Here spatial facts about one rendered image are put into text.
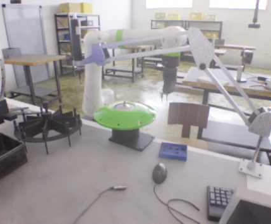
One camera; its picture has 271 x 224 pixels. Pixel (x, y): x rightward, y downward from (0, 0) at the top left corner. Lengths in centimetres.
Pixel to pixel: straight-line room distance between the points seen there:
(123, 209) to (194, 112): 112
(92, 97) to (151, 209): 75
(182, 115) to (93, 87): 81
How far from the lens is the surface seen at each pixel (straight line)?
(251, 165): 95
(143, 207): 71
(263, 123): 83
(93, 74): 115
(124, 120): 87
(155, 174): 79
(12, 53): 439
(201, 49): 71
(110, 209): 71
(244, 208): 35
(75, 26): 85
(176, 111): 163
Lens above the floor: 147
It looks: 24 degrees down
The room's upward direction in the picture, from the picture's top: straight up
